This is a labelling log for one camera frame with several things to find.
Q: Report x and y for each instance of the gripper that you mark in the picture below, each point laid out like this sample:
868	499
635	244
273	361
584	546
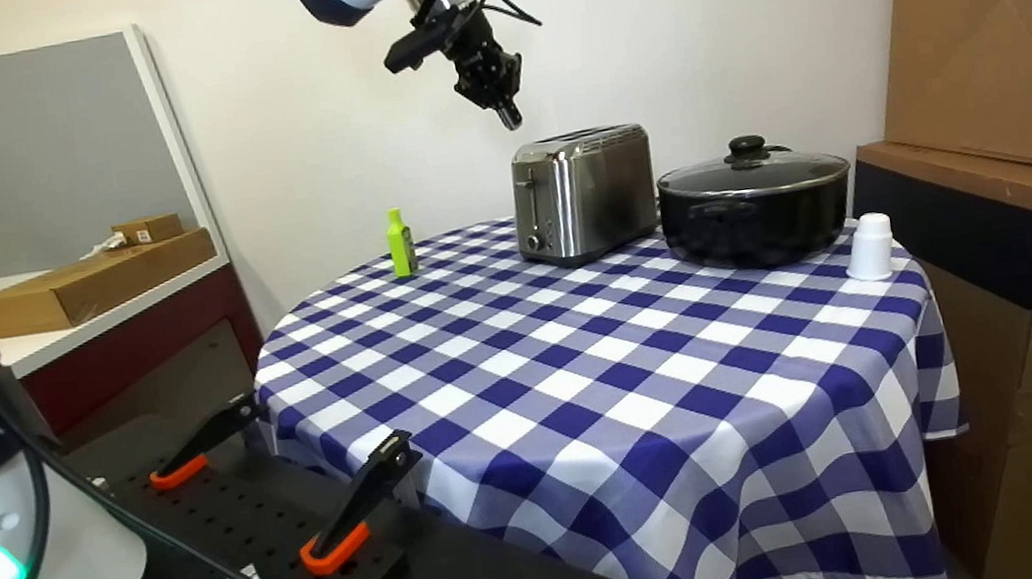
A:
477	58

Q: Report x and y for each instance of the toaster lever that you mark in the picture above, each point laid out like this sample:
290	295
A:
524	183

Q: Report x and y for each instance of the silver toaster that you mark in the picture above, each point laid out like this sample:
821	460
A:
588	193

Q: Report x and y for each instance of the toaster knob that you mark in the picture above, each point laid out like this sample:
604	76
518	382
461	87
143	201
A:
536	243

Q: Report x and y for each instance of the green bottle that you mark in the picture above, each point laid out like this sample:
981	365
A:
401	245

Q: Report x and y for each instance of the glass pot lid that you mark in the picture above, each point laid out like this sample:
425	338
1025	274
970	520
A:
747	171

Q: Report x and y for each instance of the black cooking pot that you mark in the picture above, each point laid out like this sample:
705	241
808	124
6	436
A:
754	221

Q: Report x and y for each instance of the blue white checked tablecloth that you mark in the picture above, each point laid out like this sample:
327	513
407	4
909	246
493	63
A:
591	390

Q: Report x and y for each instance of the small cardboard box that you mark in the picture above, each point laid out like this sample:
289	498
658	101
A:
149	229

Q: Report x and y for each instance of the white cup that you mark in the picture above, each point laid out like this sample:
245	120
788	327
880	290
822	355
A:
870	250

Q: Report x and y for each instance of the flat cardboard box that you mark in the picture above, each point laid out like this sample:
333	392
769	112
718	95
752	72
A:
86	284

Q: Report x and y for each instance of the grey partition panel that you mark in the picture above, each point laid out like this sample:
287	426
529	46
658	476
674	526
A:
33	155

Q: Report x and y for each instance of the white and red desk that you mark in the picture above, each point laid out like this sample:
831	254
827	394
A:
131	354

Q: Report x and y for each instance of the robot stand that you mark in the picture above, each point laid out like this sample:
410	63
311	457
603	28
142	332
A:
234	511

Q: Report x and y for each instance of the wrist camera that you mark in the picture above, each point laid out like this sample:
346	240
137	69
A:
418	41

